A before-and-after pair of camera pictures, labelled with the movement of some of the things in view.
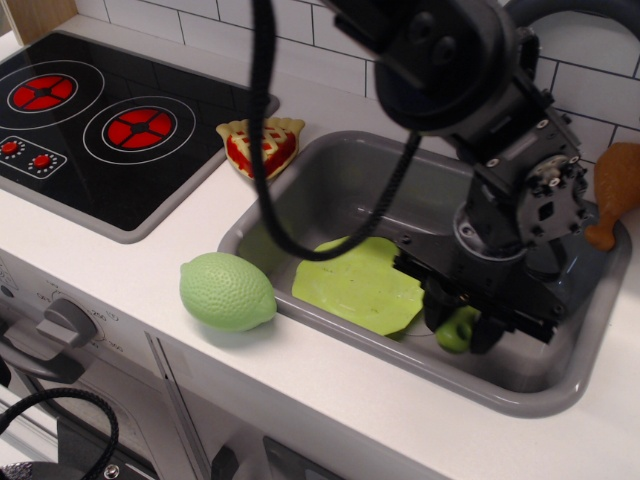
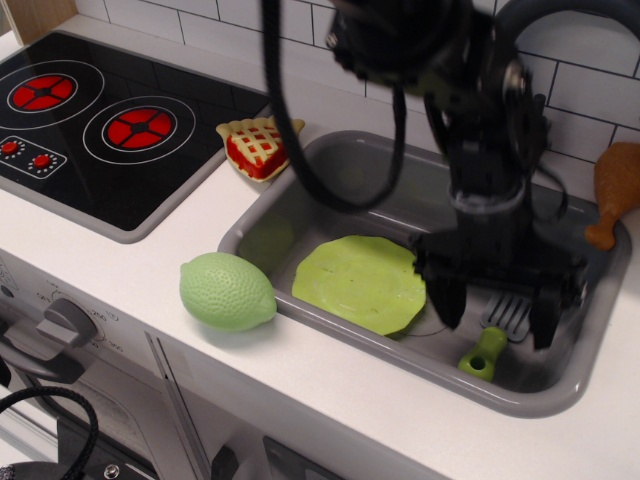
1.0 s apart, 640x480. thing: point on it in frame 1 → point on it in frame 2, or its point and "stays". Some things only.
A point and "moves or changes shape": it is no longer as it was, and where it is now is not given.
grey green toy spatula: x=456 y=336 moves or changes shape
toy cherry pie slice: x=280 y=138 stays
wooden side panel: x=35 y=19 stays
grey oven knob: x=67 y=321 stays
